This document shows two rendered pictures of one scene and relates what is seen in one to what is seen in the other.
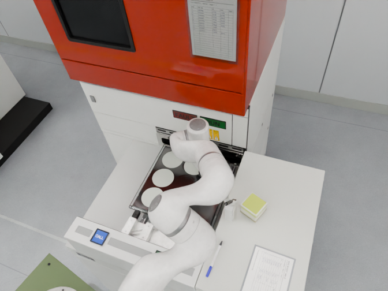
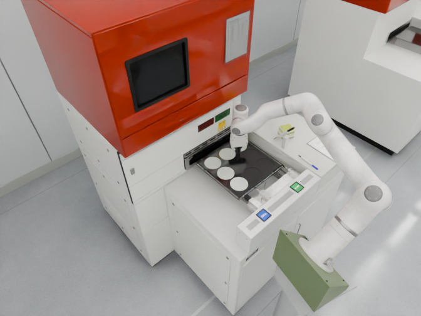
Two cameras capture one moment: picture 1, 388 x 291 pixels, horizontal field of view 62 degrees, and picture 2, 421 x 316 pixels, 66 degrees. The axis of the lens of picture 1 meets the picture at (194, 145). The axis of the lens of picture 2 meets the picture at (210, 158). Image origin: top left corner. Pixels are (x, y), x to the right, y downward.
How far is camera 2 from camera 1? 144 cm
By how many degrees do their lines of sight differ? 44
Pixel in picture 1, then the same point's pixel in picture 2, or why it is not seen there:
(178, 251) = (334, 135)
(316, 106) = not seen: hidden behind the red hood
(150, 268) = (346, 143)
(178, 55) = (217, 69)
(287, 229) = (303, 128)
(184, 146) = (257, 116)
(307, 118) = not seen: hidden behind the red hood
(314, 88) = not seen: hidden behind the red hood
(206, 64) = (231, 65)
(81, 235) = (255, 226)
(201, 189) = (315, 103)
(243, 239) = (301, 147)
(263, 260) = (317, 143)
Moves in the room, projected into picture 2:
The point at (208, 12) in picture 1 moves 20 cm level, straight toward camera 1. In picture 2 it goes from (236, 27) to (277, 36)
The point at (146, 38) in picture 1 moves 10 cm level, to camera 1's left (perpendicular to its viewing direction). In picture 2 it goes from (198, 69) to (190, 80)
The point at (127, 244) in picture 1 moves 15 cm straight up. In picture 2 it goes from (277, 201) to (281, 182)
